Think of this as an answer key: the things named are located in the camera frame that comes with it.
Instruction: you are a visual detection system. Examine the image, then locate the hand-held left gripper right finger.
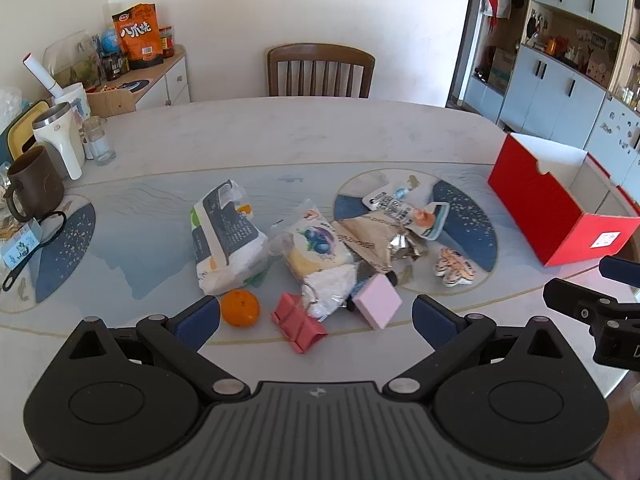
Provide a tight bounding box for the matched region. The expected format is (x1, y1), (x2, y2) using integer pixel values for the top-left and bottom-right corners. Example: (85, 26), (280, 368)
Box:
(382, 295), (588, 402)

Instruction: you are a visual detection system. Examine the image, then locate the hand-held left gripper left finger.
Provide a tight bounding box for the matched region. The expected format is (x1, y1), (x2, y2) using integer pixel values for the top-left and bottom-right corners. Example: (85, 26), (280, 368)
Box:
(45, 296), (251, 402)

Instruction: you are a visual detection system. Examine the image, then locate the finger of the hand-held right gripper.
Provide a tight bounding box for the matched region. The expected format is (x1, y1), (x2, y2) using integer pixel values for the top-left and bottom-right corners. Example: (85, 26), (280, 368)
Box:
(544, 278), (623, 323)
(600, 256), (640, 288)

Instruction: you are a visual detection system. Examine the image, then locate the orange tangerine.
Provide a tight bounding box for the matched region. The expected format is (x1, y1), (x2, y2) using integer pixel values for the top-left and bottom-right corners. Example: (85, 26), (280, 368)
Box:
(220, 290), (261, 327)

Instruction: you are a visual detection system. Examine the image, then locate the pink sponge block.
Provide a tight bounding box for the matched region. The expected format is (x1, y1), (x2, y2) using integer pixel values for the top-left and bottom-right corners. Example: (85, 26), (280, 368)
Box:
(351, 274), (403, 330)

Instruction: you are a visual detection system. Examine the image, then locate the white snack bag dark print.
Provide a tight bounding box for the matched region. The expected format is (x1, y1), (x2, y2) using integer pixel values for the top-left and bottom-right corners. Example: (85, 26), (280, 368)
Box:
(190, 179), (271, 295)

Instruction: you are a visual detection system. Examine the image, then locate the silver foil snack bag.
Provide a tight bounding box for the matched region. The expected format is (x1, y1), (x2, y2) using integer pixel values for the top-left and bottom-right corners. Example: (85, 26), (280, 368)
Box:
(332, 212), (426, 276)

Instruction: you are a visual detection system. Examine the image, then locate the orange jelly packet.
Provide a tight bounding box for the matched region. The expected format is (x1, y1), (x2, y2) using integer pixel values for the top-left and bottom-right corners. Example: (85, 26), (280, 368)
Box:
(407, 201), (451, 241)

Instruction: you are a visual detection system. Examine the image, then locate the red binder clip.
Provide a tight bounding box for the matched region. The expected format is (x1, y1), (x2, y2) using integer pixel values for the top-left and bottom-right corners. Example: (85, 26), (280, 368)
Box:
(270, 285), (328, 353)

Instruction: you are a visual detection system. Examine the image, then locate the red cardboard box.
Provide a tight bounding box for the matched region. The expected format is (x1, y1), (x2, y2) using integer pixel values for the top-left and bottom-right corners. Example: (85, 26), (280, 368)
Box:
(487, 132), (640, 267)

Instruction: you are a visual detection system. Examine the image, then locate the blueberry bread pack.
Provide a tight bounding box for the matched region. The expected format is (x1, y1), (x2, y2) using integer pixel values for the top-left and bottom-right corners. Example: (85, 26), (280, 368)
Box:
(272, 200), (358, 321)

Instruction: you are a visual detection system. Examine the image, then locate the white marble desktop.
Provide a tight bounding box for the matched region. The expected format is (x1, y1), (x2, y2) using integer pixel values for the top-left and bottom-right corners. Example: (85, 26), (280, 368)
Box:
(0, 97), (640, 471)

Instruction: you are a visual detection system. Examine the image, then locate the blue patterned table mat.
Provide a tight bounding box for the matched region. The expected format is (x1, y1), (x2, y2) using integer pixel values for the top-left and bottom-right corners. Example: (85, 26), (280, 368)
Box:
(0, 162), (640, 356)

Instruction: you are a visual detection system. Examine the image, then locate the blue white small box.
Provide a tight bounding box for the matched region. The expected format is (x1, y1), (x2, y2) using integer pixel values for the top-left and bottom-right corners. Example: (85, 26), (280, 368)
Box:
(0, 220), (43, 271)

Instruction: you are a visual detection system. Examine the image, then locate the clear glass cup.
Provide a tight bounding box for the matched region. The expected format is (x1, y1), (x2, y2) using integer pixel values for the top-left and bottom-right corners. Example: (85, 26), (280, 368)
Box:
(82, 116), (117, 167)

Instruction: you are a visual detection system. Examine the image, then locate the brown mug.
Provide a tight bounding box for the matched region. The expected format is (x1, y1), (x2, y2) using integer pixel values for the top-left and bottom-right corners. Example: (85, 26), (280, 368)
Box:
(5, 146), (66, 223)

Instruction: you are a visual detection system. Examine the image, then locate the white electric kettle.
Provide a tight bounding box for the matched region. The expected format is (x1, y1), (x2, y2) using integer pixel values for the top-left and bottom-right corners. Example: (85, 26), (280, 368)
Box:
(32, 101), (83, 181)

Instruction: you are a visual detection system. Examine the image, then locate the cardboard box on shelf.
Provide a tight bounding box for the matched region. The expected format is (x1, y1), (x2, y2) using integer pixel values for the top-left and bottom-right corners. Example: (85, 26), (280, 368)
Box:
(490, 47), (516, 93)

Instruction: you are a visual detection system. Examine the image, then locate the small white cabinet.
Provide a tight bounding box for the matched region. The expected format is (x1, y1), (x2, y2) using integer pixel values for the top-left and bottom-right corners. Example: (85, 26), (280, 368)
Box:
(120, 45), (191, 111)

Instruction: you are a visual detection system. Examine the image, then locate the white printed cup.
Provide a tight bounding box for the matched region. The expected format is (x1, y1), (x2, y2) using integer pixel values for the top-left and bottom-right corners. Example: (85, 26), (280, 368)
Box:
(52, 83), (91, 121)

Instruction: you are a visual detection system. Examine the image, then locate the yellow rimmed tray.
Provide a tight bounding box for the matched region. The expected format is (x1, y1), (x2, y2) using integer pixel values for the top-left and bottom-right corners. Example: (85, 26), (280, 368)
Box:
(0, 101), (51, 163)

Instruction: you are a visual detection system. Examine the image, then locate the dark jar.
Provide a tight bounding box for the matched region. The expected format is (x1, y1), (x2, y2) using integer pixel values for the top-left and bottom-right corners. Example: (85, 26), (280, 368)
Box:
(102, 52), (130, 81)

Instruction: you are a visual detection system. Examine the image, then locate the slatted wooden chair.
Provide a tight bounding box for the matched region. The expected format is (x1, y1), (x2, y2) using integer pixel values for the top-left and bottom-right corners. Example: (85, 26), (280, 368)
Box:
(266, 43), (376, 98)

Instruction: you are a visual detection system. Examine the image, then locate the orange snack bag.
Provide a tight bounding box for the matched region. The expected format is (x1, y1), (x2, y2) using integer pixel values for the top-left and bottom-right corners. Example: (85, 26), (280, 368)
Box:
(111, 3), (164, 71)

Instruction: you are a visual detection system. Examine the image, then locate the white lint roller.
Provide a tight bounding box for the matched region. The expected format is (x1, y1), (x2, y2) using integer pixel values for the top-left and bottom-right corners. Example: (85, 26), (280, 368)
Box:
(22, 53), (63, 97)

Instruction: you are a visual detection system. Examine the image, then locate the light blue wall cabinet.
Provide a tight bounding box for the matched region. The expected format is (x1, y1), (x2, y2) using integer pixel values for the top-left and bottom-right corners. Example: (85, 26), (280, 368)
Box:
(460, 0), (640, 186)

